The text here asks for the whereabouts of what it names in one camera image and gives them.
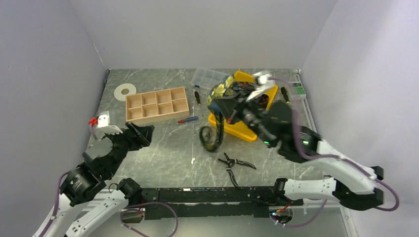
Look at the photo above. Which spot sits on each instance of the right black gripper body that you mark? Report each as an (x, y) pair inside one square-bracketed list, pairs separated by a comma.
[(250, 112)]

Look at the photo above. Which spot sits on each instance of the clear plastic organizer box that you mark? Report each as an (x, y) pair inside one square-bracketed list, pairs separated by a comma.
[(207, 78)]

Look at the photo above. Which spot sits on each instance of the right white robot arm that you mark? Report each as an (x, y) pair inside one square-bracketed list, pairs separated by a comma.
[(352, 185)]

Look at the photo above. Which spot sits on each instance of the white green electronic box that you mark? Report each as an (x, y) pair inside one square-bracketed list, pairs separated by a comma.
[(297, 91)]

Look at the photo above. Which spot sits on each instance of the dark orange floral tie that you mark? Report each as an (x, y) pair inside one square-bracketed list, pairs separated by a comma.
[(238, 86)]

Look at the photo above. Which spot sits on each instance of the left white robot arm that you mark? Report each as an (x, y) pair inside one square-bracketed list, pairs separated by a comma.
[(79, 186)]

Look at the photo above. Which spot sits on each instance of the red blue screwdriver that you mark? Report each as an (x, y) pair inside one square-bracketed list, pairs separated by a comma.
[(186, 120)]

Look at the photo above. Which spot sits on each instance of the black yellow screwdriver left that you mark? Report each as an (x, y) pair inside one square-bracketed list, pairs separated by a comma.
[(198, 100)]

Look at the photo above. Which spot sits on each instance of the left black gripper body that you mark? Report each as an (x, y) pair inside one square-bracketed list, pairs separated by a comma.
[(124, 142)]

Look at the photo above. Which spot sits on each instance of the black yellow screwdriver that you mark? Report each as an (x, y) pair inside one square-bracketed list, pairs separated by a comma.
[(198, 100), (285, 95)]

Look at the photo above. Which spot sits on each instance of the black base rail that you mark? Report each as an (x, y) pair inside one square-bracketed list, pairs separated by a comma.
[(210, 202)]

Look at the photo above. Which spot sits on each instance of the yellow plastic tray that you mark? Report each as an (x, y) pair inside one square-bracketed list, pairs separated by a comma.
[(267, 136)]

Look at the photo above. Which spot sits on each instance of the black yellow screwdriver right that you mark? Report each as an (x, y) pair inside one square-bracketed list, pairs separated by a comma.
[(285, 95)]

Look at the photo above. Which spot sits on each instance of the blue yellow floral tie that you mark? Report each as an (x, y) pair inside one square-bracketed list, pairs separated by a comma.
[(220, 90)]

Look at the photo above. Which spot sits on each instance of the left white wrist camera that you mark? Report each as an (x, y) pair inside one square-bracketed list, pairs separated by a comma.
[(103, 123)]

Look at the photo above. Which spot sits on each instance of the wooden compartment box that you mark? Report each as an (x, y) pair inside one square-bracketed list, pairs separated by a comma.
[(155, 106)]

